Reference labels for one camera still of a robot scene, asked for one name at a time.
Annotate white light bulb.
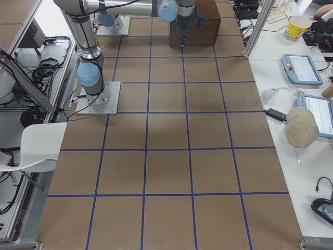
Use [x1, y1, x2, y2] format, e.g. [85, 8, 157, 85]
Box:
[261, 89, 277, 103]

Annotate blue teach pendant tablet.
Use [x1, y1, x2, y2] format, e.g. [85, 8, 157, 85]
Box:
[281, 54, 323, 85]

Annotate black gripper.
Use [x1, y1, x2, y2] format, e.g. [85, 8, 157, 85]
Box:
[177, 16, 193, 49]

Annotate cardboard tube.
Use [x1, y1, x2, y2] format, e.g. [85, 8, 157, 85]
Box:
[322, 84, 333, 98]

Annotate yellow popcorn bucket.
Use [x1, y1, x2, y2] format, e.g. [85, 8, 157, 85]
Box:
[284, 16, 312, 42]

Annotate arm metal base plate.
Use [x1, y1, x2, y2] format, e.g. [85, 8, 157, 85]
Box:
[96, 14, 130, 36]
[75, 81, 121, 115]

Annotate white plastic chair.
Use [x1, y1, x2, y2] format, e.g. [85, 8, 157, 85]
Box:
[1, 122, 67, 173]

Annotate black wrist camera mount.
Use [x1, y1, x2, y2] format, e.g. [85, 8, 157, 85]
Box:
[194, 7, 204, 27]

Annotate black power adapter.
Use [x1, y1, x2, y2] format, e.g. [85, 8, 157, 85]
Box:
[264, 108, 287, 122]

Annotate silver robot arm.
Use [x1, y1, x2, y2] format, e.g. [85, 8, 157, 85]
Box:
[55, 1, 195, 106]

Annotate beige baseball cap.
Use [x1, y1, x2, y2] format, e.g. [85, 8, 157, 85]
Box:
[285, 107, 319, 148]

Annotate gold wire rack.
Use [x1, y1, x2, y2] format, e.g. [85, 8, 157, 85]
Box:
[266, 0, 291, 24]

